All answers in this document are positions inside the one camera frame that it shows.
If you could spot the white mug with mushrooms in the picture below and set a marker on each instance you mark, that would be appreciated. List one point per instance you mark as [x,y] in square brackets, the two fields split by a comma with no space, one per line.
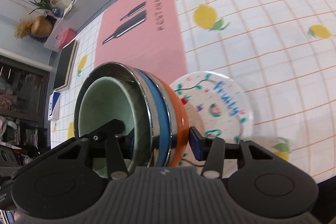
[61,4]

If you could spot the pink storage box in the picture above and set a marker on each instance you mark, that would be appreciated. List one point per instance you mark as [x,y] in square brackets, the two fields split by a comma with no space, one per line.
[64,38]

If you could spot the dried flower bouquet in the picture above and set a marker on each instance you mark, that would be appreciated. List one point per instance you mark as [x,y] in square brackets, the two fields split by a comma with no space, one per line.
[23,29]

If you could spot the orange steel bowl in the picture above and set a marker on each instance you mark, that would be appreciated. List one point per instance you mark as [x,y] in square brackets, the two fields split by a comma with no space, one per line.
[178,122]

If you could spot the black notebook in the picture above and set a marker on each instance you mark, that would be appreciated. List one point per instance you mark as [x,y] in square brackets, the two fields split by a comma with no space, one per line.
[65,65]

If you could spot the pink restaurant placemat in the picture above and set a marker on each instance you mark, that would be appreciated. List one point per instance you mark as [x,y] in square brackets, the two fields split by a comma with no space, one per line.
[144,34]

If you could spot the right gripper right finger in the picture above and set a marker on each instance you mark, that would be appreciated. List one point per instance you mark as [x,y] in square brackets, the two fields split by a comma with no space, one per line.
[210,150]

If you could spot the gold vase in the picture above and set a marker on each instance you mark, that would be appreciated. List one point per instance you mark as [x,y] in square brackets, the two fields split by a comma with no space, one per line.
[41,27]

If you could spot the blue vase with plant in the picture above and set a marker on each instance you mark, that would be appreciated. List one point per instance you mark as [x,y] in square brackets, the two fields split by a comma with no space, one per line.
[47,6]

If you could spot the white and blue box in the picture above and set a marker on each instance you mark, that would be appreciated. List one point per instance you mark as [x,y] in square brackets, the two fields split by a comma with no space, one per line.
[54,106]

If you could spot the white fruit-painted plate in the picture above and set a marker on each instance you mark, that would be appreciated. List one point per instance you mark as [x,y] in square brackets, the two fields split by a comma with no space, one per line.
[216,105]

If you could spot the lemon checkered tablecloth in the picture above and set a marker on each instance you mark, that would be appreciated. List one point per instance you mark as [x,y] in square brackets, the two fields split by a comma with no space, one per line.
[280,52]

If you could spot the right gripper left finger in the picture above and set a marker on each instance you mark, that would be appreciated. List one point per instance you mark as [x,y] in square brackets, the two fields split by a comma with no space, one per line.
[104,152]

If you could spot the green ceramic bowl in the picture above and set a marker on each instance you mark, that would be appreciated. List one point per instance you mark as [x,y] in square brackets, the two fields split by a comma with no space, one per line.
[107,99]

